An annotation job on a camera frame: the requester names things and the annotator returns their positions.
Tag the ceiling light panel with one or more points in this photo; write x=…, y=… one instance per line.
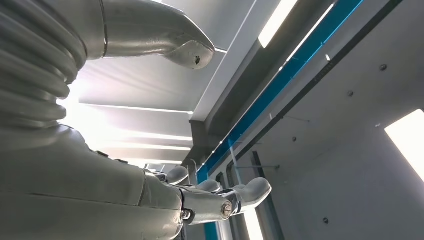
x=407, y=139

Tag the ceiling light strip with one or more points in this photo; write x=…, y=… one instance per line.
x=253, y=225
x=275, y=23

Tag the blue ceiling beam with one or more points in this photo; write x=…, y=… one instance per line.
x=281, y=79

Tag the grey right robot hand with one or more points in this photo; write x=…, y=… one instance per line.
x=82, y=198

